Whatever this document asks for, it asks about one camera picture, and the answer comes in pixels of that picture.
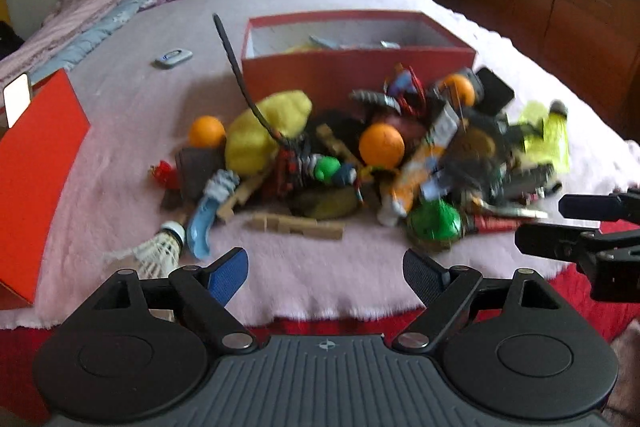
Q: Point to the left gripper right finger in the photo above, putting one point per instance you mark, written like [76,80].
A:
[446,294]

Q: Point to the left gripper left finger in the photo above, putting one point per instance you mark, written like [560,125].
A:
[202,295]

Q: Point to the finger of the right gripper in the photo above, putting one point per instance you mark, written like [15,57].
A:
[593,207]
[550,241]

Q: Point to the white feather shuttlecock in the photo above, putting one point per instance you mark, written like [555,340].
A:
[155,258]

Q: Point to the green spinning top toy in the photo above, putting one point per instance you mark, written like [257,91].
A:
[434,226]

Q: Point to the neon yellow shuttlecock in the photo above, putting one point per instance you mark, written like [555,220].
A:
[550,143]

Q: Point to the red toothpaste tube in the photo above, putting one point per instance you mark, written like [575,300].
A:
[484,224]

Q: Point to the wooden puzzle block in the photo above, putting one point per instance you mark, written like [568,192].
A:
[284,224]

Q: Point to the orange white cream tube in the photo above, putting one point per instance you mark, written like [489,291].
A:
[398,201]

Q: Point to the light blue curved track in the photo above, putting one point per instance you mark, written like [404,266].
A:
[216,192]

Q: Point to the smoky transparent box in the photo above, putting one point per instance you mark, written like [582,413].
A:
[485,159]

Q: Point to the dark transparent square box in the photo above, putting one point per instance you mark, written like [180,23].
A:
[195,166]

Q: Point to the red small toy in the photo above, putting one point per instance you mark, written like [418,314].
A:
[165,175]

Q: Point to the orange printed ping pong ball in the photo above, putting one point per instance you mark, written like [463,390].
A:
[381,145]

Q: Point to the green small toy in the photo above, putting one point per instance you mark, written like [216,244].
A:
[324,169]

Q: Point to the orange ball right side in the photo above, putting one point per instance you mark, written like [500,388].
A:
[458,89]

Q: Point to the wooden dresser cabinet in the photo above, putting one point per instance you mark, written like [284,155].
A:
[592,46]

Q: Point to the orange-red cardboard box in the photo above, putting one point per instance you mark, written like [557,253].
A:
[36,157]

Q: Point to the grey remote device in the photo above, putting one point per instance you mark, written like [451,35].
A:
[172,58]

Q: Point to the dark red open box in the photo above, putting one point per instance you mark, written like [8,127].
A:
[327,54]

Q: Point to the white smartphone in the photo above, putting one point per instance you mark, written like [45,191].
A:
[17,95]

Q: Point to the pink folded blanket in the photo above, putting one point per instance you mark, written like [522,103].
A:
[67,21]

